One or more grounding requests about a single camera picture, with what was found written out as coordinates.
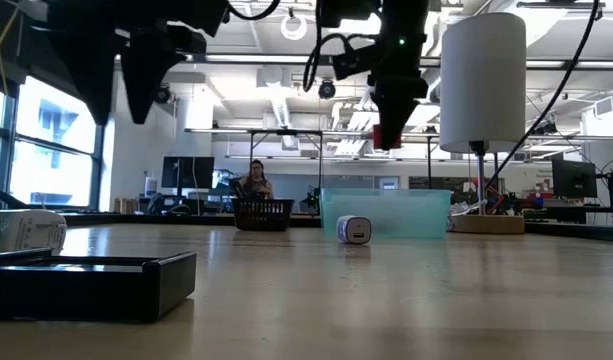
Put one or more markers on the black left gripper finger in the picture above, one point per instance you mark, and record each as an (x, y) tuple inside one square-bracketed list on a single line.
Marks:
[(93, 75), (143, 75)]

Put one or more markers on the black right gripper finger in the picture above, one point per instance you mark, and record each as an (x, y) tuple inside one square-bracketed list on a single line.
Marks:
[(396, 117)]

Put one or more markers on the purple white USB charger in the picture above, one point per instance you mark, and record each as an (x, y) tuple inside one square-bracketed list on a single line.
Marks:
[(353, 230)]

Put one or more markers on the green white USB charger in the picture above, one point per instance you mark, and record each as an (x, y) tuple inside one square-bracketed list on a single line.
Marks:
[(26, 230)]

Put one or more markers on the black digital clock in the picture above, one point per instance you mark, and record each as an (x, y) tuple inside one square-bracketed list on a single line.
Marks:
[(86, 290)]

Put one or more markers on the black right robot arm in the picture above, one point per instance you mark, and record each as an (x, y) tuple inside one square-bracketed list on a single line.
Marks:
[(403, 30)]

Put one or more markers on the white shade table lamp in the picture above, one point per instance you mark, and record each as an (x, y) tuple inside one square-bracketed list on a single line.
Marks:
[(481, 80)]

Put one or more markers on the teal translucent plastic bin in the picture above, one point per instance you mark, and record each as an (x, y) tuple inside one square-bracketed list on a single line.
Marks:
[(401, 212)]

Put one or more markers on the black computer monitor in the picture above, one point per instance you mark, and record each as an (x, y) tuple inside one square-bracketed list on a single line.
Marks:
[(187, 172), (574, 179)]

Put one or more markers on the large window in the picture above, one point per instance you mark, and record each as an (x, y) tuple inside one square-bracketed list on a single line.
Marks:
[(51, 175)]

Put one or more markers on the white bottle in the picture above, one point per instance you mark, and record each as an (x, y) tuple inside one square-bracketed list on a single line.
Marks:
[(151, 186)]

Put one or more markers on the ceiling light tube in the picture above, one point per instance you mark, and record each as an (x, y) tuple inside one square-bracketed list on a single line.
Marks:
[(266, 58)]

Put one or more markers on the person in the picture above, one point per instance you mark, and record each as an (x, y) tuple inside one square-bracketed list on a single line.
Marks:
[(257, 182)]

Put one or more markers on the black mesh basket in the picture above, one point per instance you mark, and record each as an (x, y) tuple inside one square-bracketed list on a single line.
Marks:
[(263, 215)]

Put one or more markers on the black dome camera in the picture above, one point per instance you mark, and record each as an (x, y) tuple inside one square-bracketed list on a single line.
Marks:
[(162, 94), (327, 89)]

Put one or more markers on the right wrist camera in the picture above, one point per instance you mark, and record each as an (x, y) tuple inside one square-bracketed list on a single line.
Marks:
[(356, 64)]

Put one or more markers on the black background rig frame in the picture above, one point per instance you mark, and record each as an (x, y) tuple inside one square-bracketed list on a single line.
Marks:
[(286, 132)]

